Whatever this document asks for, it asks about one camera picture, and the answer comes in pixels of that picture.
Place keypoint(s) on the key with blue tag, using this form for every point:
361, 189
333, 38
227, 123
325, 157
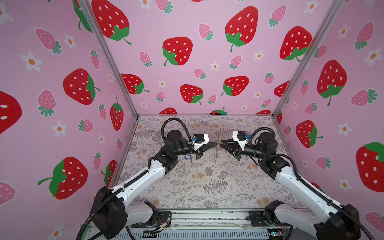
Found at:
189, 158

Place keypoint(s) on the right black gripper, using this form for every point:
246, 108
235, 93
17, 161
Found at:
237, 152

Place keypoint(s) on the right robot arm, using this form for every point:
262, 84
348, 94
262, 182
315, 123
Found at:
329, 220

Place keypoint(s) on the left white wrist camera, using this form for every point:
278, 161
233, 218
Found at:
199, 140

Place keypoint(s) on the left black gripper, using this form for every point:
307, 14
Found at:
205, 147

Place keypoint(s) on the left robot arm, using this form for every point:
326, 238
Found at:
112, 210

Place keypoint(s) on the right corner aluminium post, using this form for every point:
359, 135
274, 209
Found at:
327, 22

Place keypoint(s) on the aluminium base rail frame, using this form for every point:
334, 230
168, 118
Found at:
199, 224

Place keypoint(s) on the left corner aluminium post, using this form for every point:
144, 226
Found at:
100, 38

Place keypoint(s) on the corner aluminium post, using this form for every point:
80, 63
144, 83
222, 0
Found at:
327, 22
100, 38

